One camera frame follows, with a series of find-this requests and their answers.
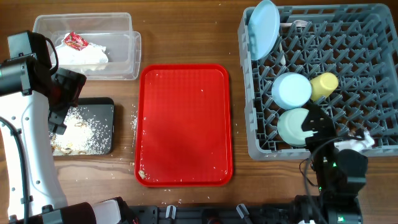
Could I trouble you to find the green bowl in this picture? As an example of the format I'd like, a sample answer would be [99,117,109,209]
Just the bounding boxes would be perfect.
[277,108,314,147]

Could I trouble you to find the yellow cup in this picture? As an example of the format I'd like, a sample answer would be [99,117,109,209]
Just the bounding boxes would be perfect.
[310,73,338,101]

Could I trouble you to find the white napkin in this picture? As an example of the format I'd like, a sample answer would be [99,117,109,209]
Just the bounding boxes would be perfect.
[55,44,109,73]

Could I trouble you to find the light blue bowl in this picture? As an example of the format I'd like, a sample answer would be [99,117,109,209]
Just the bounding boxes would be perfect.
[271,72,312,110]

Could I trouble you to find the red snack wrapper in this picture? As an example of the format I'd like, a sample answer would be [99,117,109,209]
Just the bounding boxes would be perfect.
[63,32,89,51]

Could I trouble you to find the white plastic fork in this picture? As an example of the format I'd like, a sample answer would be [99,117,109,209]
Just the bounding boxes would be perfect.
[280,20,308,27]

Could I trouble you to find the light blue plate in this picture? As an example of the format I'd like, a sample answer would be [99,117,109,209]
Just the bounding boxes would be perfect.
[248,0,280,60]

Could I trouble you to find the white plastic spoon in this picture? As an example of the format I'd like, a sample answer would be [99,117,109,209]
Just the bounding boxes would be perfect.
[279,43,286,66]

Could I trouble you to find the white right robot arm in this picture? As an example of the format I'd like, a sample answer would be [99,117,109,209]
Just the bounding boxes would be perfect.
[289,103,371,223]

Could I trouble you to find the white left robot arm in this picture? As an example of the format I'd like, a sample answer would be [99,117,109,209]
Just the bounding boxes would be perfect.
[1,55,129,223]

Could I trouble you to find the clear plastic waste bin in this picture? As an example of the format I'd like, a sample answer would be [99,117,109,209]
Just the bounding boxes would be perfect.
[33,12,141,80]

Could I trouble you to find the grey dishwasher rack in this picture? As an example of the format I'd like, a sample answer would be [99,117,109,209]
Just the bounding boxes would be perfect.
[238,4,397,161]

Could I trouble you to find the black plastic bin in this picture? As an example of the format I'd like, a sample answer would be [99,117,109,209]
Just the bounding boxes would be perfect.
[51,96,115,156]

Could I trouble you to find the spilled white rice pile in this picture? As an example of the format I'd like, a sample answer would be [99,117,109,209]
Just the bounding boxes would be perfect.
[51,107,111,156]

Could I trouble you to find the nut shell scrap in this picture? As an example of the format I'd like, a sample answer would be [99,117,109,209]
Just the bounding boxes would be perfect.
[139,170,146,179]

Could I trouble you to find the red serving tray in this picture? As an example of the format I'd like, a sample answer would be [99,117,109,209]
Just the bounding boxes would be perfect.
[134,63,233,187]

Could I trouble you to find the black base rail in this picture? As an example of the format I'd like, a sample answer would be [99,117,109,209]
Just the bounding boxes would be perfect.
[129,203,361,224]

